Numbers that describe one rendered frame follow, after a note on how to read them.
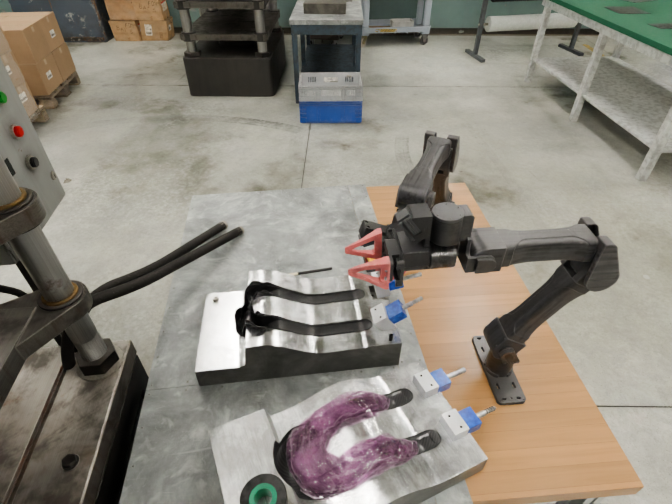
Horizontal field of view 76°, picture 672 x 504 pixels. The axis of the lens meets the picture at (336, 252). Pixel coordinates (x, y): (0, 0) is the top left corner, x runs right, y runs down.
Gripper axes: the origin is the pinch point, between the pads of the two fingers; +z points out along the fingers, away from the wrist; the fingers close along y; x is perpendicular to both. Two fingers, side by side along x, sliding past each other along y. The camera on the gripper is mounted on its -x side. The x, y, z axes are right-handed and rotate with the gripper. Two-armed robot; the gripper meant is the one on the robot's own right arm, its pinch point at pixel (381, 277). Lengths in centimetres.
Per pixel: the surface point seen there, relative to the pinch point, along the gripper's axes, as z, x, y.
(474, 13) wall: -111, 251, -620
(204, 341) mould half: 25.1, -40.5, 8.4
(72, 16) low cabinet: 90, -300, -646
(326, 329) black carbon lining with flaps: 12.6, -12.2, 10.0
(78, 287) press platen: 17, -70, 7
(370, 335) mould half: 8.3, -2.6, 14.3
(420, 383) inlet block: 7.5, 6.6, 28.2
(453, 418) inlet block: 6.9, 11.3, 37.1
